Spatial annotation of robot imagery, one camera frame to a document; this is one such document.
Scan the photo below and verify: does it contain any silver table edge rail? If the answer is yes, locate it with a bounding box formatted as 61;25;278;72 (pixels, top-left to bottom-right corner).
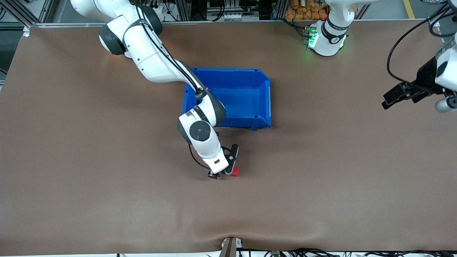
30;20;429;28

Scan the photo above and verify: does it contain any blue plastic storage bin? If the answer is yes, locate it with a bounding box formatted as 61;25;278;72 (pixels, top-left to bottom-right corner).
182;67;272;131

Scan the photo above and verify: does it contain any brown table mat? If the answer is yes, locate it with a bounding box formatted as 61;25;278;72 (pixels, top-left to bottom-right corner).
0;20;457;256

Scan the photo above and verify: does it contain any slanted aluminium frame strut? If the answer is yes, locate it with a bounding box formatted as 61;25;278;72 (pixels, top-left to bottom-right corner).
5;0;54;27
427;0;457;27

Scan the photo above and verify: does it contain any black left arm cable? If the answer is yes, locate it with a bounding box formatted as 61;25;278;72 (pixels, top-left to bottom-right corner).
387;0;457;91

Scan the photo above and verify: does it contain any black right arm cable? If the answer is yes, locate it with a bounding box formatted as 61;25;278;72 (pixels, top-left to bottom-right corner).
134;2;219;171

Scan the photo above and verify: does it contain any upright aluminium frame post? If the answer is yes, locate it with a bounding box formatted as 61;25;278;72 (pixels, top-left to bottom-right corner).
176;0;192;21
271;0;288;20

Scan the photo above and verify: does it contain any white power strip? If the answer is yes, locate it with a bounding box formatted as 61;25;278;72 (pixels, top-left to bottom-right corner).
143;2;169;15

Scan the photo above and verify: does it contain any bag of orange snacks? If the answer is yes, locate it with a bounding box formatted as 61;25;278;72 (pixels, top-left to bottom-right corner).
285;0;357;21

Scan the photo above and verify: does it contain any black floor cable bundle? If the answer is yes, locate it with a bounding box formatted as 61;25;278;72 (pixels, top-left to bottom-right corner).
264;248;457;257

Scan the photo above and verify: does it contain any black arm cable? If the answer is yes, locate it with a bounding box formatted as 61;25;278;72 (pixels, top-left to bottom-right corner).
134;2;219;171
387;0;457;91

